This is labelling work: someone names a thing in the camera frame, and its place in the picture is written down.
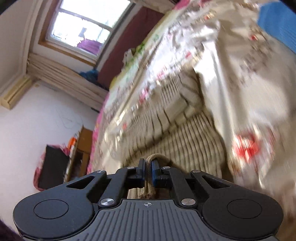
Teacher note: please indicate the orange object on cabinet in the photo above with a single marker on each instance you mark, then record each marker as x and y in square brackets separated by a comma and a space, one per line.
[71, 143]

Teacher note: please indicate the window with white frame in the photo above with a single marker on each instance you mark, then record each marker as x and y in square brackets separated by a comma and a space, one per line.
[66, 23]

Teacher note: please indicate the beige striped ribbed sweater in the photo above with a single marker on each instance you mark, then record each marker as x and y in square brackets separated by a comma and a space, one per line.
[174, 125]

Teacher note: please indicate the floral satin bedspread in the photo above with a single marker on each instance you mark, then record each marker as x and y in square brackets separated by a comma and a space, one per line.
[247, 80]

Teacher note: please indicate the wall air conditioner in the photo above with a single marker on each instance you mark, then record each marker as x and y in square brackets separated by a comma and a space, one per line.
[13, 96]

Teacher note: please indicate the dark red headboard cushion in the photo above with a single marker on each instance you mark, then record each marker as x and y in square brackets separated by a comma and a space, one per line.
[133, 35]

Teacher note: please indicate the purple hanging garment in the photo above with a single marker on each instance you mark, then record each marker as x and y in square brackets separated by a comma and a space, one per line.
[91, 46]

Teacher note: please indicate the black television screen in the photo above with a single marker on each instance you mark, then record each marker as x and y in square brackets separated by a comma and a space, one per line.
[51, 168]

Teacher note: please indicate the beige curtain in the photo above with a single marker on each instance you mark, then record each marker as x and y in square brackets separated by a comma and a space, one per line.
[67, 80]

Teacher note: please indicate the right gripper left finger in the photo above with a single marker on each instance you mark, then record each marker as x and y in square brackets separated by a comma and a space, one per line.
[121, 182]

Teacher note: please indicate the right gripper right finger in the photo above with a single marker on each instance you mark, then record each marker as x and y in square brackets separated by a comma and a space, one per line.
[173, 179]

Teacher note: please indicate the crumpled beige cloth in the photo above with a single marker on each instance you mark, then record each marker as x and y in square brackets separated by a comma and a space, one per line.
[128, 55]

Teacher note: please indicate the wooden side cabinet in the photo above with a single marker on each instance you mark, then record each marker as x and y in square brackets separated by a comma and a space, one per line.
[79, 155]

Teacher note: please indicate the blue folded garment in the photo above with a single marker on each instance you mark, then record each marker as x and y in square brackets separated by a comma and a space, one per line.
[277, 18]

